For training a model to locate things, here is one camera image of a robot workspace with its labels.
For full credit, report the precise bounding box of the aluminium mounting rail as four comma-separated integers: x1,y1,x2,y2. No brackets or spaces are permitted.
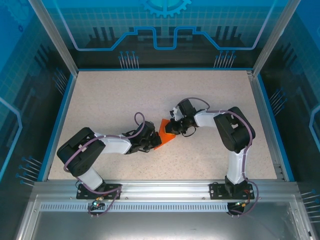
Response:
32,179,300,201

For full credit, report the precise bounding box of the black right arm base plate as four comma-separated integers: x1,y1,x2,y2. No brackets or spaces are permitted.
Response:
209,181,256,200

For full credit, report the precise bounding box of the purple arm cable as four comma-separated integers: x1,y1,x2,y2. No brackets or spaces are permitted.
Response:
63,111,147,219
184,96,261,219

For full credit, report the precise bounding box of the aluminium side rail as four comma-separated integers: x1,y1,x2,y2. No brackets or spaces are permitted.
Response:
246,70,287,181

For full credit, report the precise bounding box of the cable connector with orange wires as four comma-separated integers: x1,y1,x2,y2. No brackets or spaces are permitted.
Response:
233,199,251,208

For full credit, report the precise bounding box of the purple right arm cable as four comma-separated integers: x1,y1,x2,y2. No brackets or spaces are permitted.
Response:
184,96,261,219

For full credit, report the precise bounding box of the thin black right gripper cable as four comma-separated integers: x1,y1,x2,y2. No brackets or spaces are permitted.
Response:
181,124,198,138

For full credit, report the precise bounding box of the aluminium frame post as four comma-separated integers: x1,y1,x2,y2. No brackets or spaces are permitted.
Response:
251,0,305,77
27,0,79,76

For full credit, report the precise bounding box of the blue table edge strip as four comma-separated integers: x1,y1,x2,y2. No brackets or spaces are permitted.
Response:
76,67,254,73
37,73,77,182
254,74,296,182

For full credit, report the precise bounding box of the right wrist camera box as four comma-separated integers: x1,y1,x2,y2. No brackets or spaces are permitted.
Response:
169,106,183,121

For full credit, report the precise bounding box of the metal tray sheet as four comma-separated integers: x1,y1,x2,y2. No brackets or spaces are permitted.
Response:
14,194,316,240

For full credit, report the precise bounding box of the slotted cable duct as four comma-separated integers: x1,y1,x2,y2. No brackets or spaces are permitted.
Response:
39,202,290,213

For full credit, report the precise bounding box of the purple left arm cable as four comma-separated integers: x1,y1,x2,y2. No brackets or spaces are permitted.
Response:
63,111,147,219

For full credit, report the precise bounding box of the orange paper sheet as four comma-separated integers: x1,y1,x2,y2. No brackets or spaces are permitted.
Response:
152,118,177,151

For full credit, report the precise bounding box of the cable connector with green light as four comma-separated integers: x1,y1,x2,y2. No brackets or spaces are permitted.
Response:
90,196,105,209

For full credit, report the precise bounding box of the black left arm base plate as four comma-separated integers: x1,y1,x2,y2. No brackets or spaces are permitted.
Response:
76,183,123,200

